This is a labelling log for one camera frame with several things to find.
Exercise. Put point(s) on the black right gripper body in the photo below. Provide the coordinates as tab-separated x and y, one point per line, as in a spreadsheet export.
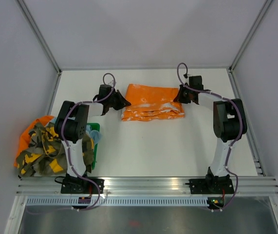
184	95

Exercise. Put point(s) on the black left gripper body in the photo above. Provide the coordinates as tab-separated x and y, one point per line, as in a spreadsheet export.
116	101

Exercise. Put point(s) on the orange white tie-dye trousers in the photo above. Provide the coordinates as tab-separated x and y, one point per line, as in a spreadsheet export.
151	103

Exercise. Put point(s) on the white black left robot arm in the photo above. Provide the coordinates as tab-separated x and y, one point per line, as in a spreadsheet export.
71	124

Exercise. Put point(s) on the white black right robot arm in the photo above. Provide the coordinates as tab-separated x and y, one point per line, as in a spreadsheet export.
229	124

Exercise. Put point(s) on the camouflage trousers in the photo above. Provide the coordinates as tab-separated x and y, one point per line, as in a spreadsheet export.
45	155

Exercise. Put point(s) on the green plastic bin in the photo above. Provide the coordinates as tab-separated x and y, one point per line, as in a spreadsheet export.
94	154

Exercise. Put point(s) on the orange garment in pile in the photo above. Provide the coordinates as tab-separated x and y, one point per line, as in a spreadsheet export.
25	138

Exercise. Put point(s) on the right aluminium frame post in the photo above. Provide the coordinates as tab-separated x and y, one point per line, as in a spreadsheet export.
253	29

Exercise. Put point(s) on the aluminium frame post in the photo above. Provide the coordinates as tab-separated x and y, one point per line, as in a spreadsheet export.
38	34
253	29

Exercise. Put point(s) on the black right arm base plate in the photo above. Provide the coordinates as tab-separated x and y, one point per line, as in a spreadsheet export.
205	187

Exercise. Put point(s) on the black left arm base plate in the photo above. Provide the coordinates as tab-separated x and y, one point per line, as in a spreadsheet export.
75	185

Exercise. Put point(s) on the aluminium mounting rail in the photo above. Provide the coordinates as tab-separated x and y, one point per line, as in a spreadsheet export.
148	186

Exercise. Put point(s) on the white slotted cable duct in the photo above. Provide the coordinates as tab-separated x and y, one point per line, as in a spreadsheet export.
118	201

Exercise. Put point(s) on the left aluminium frame post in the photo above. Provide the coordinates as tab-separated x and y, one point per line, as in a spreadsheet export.
38	34

